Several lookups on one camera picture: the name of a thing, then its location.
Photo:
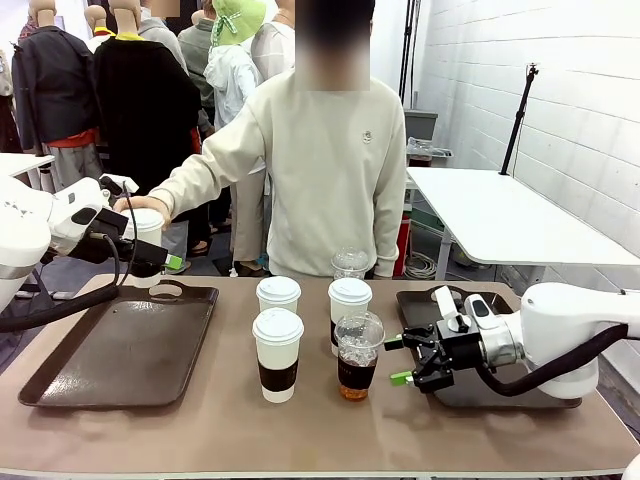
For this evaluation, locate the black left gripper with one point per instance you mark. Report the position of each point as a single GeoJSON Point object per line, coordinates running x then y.
{"type": "Point", "coordinates": [107, 235]}

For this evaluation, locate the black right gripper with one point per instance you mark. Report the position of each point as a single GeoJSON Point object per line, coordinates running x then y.
{"type": "Point", "coordinates": [462, 345]}

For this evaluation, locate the white paper cup black sleeve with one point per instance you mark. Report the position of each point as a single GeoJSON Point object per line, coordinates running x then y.
{"type": "Point", "coordinates": [278, 295]}
{"type": "Point", "coordinates": [147, 227]}
{"type": "Point", "coordinates": [277, 345]}
{"type": "Point", "coordinates": [350, 300]}

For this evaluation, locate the clear plastic iced coffee cup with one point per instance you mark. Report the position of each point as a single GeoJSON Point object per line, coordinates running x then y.
{"type": "Point", "coordinates": [357, 365]}
{"type": "Point", "coordinates": [350, 262]}

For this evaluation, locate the person's left forearm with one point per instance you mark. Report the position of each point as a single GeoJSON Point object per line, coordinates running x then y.
{"type": "Point", "coordinates": [392, 235]}

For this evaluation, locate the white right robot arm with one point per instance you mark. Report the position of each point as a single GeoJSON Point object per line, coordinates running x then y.
{"type": "Point", "coordinates": [565, 325]}

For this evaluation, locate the person's right forearm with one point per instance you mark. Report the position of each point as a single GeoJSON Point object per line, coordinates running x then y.
{"type": "Point", "coordinates": [195, 180]}

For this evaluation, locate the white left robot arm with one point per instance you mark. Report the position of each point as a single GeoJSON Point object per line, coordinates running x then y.
{"type": "Point", "coordinates": [25, 230]}

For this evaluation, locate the dark brown serving tray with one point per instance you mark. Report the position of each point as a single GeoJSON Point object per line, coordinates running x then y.
{"type": "Point", "coordinates": [125, 350]}
{"type": "Point", "coordinates": [420, 305]}

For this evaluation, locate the person's right hand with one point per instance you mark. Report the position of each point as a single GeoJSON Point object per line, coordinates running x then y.
{"type": "Point", "coordinates": [145, 204]}

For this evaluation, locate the small white table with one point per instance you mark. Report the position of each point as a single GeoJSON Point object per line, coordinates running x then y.
{"type": "Point", "coordinates": [22, 162]}

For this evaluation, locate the large white side table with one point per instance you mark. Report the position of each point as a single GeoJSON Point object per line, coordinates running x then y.
{"type": "Point", "coordinates": [510, 215]}

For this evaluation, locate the person in beige sweater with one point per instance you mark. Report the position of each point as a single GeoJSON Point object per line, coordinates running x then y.
{"type": "Point", "coordinates": [330, 175]}

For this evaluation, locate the mannequin in dark grey jacket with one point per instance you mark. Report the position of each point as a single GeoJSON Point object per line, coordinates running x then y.
{"type": "Point", "coordinates": [52, 85]}

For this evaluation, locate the person in green jacket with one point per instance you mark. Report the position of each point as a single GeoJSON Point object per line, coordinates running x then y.
{"type": "Point", "coordinates": [195, 55]}

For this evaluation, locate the clear plastic container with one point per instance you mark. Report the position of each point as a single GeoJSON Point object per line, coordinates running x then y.
{"type": "Point", "coordinates": [430, 152]}

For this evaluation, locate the person in grey hoodie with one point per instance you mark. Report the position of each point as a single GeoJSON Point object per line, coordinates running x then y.
{"type": "Point", "coordinates": [160, 35]}

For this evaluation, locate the grey plastic bin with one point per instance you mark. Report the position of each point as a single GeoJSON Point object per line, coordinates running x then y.
{"type": "Point", "coordinates": [420, 127]}

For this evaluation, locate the black light stand poles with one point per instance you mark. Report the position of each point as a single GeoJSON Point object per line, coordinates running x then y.
{"type": "Point", "coordinates": [409, 50]}

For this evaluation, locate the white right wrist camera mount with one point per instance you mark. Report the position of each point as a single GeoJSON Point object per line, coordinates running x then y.
{"type": "Point", "coordinates": [450, 307]}

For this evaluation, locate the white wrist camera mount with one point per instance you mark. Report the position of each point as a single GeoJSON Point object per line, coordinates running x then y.
{"type": "Point", "coordinates": [450, 307]}
{"type": "Point", "coordinates": [122, 181]}

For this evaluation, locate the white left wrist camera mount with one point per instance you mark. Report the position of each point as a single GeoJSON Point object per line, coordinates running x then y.
{"type": "Point", "coordinates": [122, 181]}

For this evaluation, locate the black camera tripod stand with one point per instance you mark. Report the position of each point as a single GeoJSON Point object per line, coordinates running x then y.
{"type": "Point", "coordinates": [517, 120]}

